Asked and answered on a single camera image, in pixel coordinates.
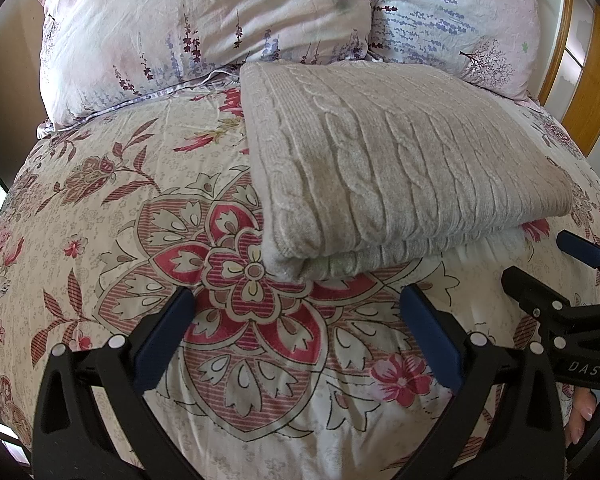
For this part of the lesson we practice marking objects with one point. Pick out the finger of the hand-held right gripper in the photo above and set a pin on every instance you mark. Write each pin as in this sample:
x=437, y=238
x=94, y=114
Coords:
x=582, y=249
x=530, y=290

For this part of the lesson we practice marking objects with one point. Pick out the person's right hand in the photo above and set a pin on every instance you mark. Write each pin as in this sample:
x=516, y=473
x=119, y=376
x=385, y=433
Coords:
x=582, y=415

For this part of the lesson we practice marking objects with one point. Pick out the red floral bed cover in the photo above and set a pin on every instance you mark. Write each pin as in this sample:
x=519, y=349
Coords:
x=130, y=210

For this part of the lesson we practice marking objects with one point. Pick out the pink floral pillow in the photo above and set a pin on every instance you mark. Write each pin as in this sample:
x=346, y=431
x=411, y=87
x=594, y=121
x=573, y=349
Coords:
x=180, y=25

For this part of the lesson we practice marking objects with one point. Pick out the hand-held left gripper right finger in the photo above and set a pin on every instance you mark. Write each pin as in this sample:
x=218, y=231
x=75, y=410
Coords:
x=430, y=340

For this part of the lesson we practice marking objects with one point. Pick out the pale blue floral pillow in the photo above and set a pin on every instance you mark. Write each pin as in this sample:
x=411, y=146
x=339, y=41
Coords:
x=455, y=20

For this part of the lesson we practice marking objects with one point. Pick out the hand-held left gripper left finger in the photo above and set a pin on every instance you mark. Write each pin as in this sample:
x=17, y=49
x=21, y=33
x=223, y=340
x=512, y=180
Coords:
x=165, y=340

